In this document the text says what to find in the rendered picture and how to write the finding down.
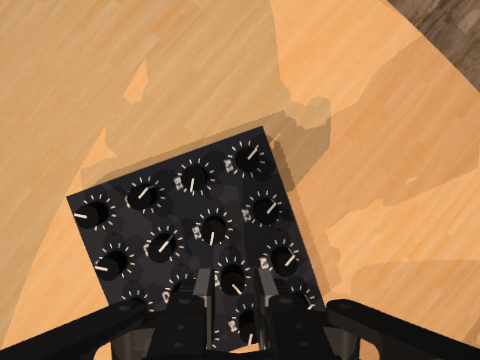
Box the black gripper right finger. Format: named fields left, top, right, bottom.
left=253, top=268, right=480, bottom=360

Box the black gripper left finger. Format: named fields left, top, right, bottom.
left=0, top=268, right=215, bottom=360

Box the black knob box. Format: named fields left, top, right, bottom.
left=66, top=126, right=326, bottom=352

